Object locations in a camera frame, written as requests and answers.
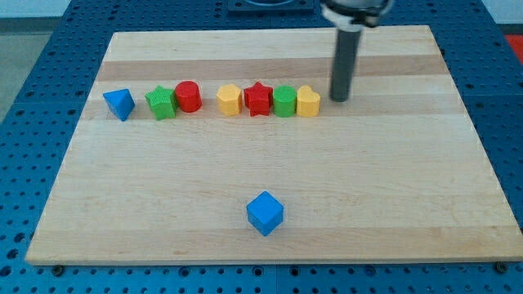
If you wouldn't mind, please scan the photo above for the red cylinder block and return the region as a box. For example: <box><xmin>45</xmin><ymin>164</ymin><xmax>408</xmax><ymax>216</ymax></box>
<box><xmin>174</xmin><ymin>81</ymin><xmax>202</xmax><ymax>113</ymax></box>

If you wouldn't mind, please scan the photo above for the green cylinder block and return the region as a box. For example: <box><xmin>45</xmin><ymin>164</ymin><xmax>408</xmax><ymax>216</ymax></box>
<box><xmin>273</xmin><ymin>85</ymin><xmax>297</xmax><ymax>118</ymax></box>

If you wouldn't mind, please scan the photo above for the red star block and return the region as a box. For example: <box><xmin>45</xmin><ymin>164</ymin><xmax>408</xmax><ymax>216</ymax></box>
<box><xmin>244</xmin><ymin>82</ymin><xmax>273</xmax><ymax>117</ymax></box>

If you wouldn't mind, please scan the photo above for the blue triangular prism block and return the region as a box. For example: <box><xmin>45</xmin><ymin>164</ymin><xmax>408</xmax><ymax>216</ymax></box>
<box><xmin>103</xmin><ymin>89</ymin><xmax>136</xmax><ymax>122</ymax></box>

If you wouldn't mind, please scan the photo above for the green star block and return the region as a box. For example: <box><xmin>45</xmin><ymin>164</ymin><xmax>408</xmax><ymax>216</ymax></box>
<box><xmin>145</xmin><ymin>86</ymin><xmax>177</xmax><ymax>120</ymax></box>

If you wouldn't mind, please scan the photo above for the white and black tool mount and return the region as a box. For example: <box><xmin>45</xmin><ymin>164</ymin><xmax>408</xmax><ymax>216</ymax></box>
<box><xmin>320</xmin><ymin>0</ymin><xmax>395</xmax><ymax>31</ymax></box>

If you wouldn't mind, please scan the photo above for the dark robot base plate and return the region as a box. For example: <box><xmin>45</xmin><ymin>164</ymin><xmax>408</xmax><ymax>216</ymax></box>
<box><xmin>226</xmin><ymin>0</ymin><xmax>315</xmax><ymax>12</ymax></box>

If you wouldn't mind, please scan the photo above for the yellow heart block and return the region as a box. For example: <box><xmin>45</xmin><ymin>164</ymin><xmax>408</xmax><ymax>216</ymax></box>
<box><xmin>296</xmin><ymin>85</ymin><xmax>321</xmax><ymax>117</ymax></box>

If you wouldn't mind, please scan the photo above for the yellow hexagon block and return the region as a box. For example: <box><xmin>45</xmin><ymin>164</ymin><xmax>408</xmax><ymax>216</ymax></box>
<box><xmin>217</xmin><ymin>84</ymin><xmax>243</xmax><ymax>116</ymax></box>

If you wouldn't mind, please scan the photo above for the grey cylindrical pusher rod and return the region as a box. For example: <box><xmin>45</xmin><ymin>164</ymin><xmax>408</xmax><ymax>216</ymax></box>
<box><xmin>329</xmin><ymin>29</ymin><xmax>361</xmax><ymax>102</ymax></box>

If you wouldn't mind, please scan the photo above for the blue cube block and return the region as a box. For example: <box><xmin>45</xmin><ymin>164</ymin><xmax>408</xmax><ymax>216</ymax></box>
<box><xmin>246</xmin><ymin>191</ymin><xmax>284</xmax><ymax>236</ymax></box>

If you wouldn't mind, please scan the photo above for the wooden board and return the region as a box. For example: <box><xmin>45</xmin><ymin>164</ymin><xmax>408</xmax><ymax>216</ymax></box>
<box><xmin>26</xmin><ymin>25</ymin><xmax>522</xmax><ymax>265</ymax></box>

